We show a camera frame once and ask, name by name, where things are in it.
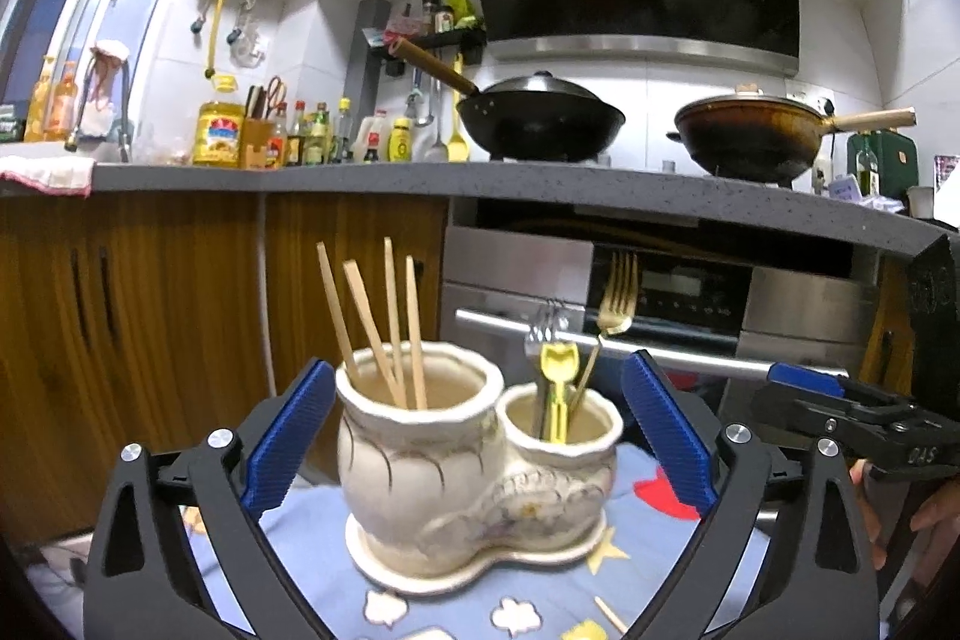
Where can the grey kitchen countertop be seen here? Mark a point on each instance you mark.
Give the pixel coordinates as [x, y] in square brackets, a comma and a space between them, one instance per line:
[525, 179]

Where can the white cup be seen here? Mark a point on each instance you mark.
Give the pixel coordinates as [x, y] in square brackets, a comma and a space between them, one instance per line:
[920, 203]

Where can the white cloth on faucet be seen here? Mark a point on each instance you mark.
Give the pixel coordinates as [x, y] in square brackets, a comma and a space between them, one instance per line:
[109, 85]

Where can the yellow plastic utensil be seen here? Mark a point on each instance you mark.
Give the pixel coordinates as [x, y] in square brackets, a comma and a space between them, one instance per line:
[559, 364]

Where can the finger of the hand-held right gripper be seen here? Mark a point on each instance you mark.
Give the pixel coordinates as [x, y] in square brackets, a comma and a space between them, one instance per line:
[795, 406]
[806, 377]

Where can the floral ceramic utensil holder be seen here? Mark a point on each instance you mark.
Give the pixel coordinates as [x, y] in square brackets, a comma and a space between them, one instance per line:
[420, 460]

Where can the blue printed cloth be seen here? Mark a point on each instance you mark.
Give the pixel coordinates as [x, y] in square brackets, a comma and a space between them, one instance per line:
[330, 557]

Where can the steel kitchen faucet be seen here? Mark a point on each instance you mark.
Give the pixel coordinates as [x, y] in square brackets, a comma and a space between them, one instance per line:
[124, 108]

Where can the green box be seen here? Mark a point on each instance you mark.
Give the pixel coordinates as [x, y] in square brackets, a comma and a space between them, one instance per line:
[896, 160]

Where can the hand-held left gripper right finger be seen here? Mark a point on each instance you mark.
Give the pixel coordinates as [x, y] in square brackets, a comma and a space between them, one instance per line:
[667, 437]

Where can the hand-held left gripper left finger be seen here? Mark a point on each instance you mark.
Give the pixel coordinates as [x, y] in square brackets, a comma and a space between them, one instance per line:
[289, 437]

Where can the yellow squeeze bottle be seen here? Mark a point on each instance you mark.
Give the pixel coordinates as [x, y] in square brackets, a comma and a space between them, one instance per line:
[401, 141]

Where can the gold fork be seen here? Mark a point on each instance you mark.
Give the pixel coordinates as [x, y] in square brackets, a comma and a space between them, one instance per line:
[619, 302]

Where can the white dish cloth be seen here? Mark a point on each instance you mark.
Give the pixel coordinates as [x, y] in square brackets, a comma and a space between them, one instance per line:
[45, 171]

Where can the black spice shelf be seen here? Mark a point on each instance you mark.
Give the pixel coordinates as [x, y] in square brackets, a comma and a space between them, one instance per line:
[450, 40]

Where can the yellow cooking oil bottle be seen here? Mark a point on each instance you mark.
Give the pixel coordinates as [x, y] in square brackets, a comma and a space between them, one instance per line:
[219, 138]

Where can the orange liquid bottle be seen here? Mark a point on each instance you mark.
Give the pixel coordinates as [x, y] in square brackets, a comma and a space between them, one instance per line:
[66, 100]
[41, 100]

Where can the brown wok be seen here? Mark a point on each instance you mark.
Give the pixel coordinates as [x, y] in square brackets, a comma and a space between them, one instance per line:
[750, 134]

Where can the person's right hand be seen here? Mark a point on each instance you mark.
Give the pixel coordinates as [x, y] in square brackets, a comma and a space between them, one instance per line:
[941, 512]

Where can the silver fork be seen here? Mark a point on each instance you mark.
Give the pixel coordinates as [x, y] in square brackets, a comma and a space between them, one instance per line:
[541, 329]

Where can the white pipe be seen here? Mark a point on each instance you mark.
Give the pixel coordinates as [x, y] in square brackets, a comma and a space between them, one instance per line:
[262, 280]

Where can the green sponge pack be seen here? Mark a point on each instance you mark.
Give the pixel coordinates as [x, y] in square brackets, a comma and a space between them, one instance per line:
[7, 123]

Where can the wooden lower cabinets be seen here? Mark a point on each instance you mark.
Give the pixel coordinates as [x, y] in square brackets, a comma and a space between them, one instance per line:
[172, 310]

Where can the wooden chopstick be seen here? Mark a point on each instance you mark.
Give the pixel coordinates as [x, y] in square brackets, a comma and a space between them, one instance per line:
[391, 310]
[415, 332]
[371, 329]
[336, 306]
[610, 614]

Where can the wooden knife block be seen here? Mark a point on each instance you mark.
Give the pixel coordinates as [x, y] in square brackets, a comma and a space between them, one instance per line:
[255, 145]

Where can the red capped sauce bottle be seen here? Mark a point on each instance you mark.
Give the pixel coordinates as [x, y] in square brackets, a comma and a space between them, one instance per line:
[280, 141]

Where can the white ceramic holder saucer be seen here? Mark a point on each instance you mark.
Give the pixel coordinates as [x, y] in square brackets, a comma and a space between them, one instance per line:
[465, 572]

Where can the yellow spatula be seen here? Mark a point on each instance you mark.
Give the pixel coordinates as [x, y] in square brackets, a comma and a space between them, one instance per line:
[457, 141]

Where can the black lidded wok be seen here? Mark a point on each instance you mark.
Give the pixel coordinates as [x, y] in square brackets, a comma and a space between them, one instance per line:
[540, 123]

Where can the stainless steel oven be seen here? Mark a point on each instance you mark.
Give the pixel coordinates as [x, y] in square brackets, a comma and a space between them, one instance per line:
[517, 265]

